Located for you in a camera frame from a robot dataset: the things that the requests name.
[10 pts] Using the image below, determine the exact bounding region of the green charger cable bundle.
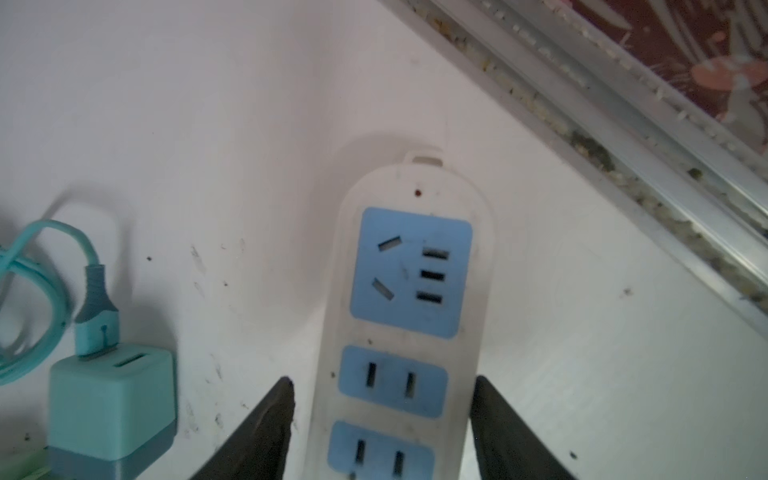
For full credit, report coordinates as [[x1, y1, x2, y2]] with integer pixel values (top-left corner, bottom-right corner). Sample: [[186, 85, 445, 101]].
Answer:
[[0, 219, 179, 480]]

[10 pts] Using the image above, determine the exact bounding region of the aluminium frame rail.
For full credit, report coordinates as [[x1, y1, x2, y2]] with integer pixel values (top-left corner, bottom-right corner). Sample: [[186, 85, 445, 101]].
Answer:
[[389, 1, 767, 333]]

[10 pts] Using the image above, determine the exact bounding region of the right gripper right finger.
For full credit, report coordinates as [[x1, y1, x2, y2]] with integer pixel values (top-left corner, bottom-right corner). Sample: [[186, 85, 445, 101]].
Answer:
[[470, 375, 575, 480]]

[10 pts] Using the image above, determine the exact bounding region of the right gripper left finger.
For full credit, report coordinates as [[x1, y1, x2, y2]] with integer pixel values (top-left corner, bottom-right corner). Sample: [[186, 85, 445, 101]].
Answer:
[[192, 376, 295, 480]]

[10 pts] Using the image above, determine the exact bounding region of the white blue power strip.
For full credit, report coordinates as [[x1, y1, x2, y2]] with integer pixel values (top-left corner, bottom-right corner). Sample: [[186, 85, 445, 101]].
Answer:
[[301, 151, 496, 479]]

